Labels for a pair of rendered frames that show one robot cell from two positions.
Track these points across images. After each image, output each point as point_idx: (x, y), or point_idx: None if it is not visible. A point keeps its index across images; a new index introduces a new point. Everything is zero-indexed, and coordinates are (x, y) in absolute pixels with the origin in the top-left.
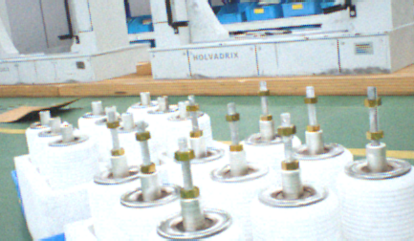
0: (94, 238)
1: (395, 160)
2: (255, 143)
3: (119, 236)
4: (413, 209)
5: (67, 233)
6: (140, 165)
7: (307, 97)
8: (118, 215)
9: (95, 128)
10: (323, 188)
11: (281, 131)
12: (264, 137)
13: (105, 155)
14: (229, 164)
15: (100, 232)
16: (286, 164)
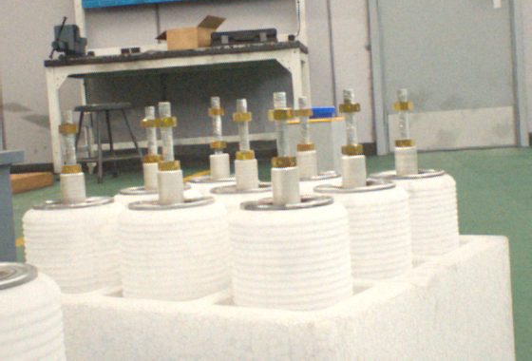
0: (359, 294)
1: (196, 178)
2: (113, 199)
3: (405, 228)
4: None
5: (350, 323)
6: (358, 145)
7: (153, 119)
8: (406, 196)
9: None
10: None
11: (311, 111)
12: (85, 198)
13: None
14: (254, 176)
15: (350, 284)
16: (313, 144)
